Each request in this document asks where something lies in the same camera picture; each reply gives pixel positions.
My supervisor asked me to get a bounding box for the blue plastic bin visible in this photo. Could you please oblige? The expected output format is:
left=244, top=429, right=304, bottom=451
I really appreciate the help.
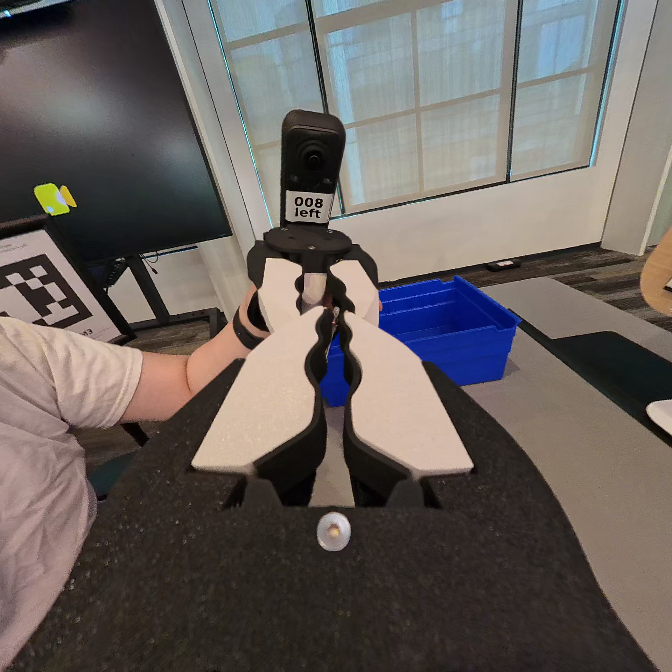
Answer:
left=319, top=275, right=522, bottom=407

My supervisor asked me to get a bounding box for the framed marker sign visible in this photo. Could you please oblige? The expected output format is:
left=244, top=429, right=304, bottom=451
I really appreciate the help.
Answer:
left=0, top=215, right=135, bottom=345

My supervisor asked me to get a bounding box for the large black display screen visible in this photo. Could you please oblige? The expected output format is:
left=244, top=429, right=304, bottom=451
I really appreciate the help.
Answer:
left=0, top=0, right=234, bottom=264

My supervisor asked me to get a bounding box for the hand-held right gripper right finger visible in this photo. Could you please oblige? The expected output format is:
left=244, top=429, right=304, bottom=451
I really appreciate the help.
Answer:
left=338, top=311, right=474, bottom=507

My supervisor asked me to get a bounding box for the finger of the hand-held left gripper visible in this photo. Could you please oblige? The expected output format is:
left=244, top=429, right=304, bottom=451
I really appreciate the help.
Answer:
left=256, top=256, right=312, bottom=334
left=331, top=260, right=382, bottom=329

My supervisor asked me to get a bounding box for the black display stand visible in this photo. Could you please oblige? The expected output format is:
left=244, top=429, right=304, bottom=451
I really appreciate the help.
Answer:
left=86, top=244, right=228, bottom=339

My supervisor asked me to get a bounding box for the person's left forearm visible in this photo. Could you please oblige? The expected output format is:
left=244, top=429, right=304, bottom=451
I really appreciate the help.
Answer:
left=121, top=315, right=250, bottom=425

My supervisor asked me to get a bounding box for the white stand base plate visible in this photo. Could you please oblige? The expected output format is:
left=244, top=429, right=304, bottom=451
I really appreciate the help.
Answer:
left=640, top=226, right=672, bottom=438

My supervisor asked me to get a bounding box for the frosted grid window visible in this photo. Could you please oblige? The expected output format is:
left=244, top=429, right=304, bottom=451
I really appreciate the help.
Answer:
left=209, top=0, right=627, bottom=217

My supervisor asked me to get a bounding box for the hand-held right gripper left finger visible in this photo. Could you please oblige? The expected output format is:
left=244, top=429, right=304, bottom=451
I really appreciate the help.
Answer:
left=191, top=306, right=329, bottom=507

